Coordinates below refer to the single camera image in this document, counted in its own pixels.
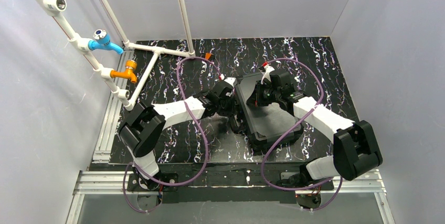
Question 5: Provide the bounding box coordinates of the black poker set case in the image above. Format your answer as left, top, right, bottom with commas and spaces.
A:
229, 72, 304, 152

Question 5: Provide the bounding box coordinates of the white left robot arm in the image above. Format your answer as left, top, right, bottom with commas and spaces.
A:
117, 77, 236, 181

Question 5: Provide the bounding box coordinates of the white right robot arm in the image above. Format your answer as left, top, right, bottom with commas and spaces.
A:
246, 66, 383, 186

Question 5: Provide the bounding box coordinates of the orange plastic faucet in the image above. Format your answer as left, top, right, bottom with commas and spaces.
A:
110, 60, 137, 83

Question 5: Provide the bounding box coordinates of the blue plastic faucet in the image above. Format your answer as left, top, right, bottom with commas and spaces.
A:
88, 29, 124, 55

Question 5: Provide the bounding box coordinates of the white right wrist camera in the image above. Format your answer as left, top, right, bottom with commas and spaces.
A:
260, 63, 275, 85

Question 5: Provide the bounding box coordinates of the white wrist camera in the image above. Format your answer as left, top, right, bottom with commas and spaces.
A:
260, 63, 275, 85
224, 77, 237, 94

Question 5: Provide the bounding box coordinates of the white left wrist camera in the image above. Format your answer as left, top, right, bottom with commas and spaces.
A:
224, 77, 237, 94

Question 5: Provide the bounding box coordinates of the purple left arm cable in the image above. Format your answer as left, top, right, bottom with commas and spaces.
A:
122, 56, 225, 215

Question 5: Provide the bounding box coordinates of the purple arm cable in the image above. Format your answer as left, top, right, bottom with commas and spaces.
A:
260, 57, 344, 211
122, 56, 225, 215

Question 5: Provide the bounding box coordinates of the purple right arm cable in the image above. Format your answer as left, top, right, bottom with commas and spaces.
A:
260, 57, 344, 211

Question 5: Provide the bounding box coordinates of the aluminium rail frame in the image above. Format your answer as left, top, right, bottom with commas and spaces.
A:
66, 50, 396, 224

